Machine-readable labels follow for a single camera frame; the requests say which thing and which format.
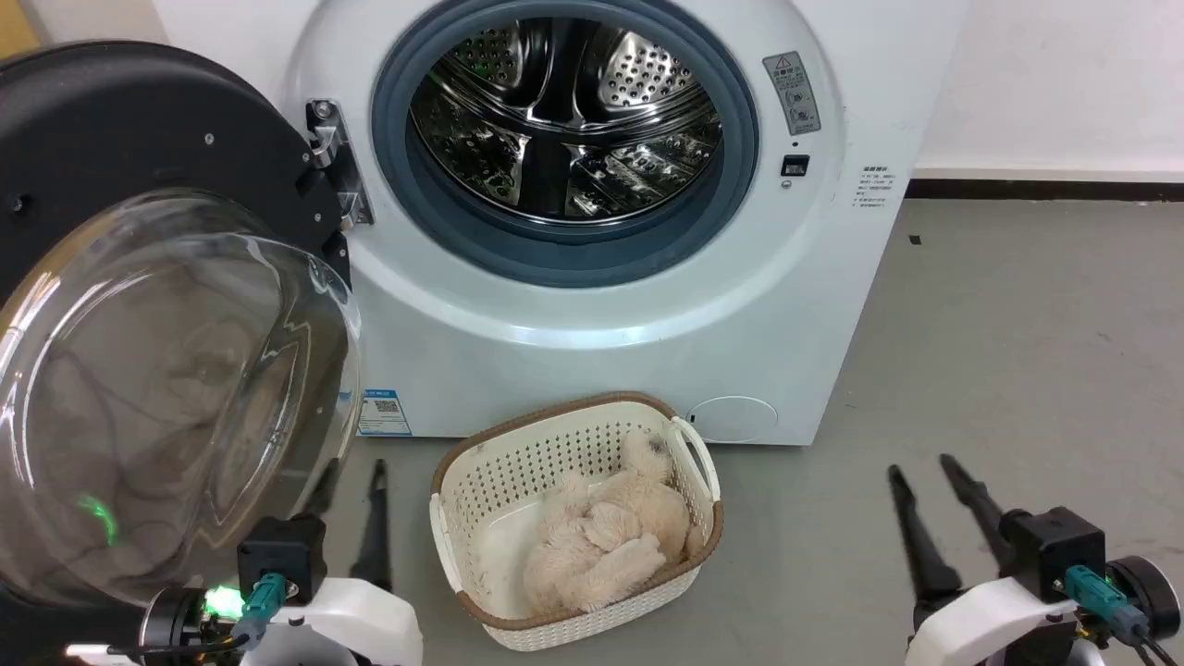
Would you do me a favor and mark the teal right cable connector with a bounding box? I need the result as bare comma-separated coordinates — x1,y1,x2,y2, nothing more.
1064,565,1150,646

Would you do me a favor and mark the stainless steel washer drum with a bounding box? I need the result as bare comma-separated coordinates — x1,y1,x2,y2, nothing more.
407,16,725,225

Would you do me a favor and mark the black round glass washer door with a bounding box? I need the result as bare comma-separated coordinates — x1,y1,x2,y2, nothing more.
0,40,366,648

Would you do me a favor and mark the black wall baseboard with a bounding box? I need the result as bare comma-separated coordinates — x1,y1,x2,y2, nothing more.
905,178,1184,203

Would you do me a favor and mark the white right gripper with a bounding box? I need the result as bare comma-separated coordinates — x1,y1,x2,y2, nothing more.
887,453,1107,666

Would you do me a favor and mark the yellow wooden panel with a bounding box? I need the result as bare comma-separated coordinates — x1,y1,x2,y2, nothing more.
0,0,43,58

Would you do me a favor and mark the small printed text label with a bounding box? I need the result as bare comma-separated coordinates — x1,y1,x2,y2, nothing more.
856,166,900,211

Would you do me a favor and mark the metal door hinge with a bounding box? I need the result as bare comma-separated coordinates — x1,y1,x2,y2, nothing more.
305,99,376,231

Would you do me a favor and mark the teal cable connector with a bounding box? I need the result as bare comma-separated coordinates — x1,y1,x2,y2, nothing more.
229,573,289,650
1064,565,1150,646

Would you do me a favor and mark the beige fluffy plush toy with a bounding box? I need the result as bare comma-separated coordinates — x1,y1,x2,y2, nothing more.
522,430,707,617

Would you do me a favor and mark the white front-load washing machine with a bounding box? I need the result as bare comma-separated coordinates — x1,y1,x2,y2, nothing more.
153,0,972,449

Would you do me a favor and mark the cream perforated laundry basket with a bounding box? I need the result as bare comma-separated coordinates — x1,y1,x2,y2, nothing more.
428,391,725,654

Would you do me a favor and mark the grey warning sticker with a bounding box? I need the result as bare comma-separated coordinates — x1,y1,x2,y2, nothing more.
762,51,822,138

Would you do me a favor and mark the round white filter cover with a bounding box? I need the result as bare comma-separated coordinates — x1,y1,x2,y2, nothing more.
686,396,780,445

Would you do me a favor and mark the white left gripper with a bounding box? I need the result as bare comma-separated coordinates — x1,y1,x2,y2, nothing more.
240,460,425,666

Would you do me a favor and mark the blue white energy label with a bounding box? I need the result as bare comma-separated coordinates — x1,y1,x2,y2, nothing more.
356,388,413,438

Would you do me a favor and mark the teal left cable connector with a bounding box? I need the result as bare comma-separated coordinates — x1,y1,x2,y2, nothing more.
229,573,289,650

